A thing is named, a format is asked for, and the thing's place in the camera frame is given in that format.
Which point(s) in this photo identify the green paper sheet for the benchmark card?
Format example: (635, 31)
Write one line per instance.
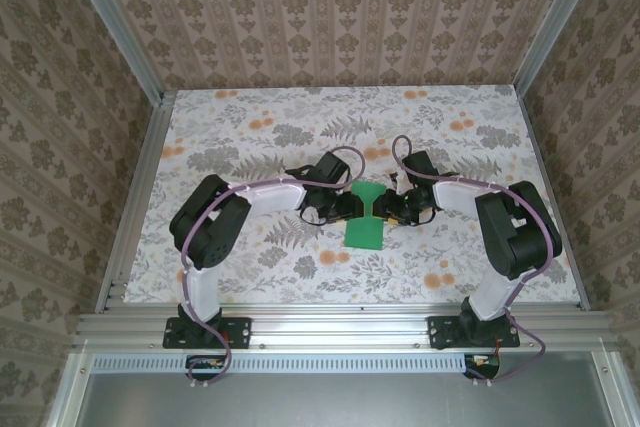
(364, 237)

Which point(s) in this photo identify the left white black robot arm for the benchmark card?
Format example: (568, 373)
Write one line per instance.
(210, 232)

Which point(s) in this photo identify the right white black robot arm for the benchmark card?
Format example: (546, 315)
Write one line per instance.
(515, 232)

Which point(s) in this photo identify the long aluminium frame rail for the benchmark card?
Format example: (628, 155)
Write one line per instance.
(340, 332)

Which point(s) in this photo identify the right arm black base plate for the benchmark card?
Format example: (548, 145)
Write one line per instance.
(440, 332)

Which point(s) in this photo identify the aluminium side rail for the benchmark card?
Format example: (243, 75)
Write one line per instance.
(549, 197)
(150, 147)

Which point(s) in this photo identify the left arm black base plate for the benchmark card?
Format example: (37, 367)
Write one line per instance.
(240, 332)

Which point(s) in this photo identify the aluminium frame post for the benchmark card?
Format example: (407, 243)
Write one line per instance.
(121, 27)
(557, 22)

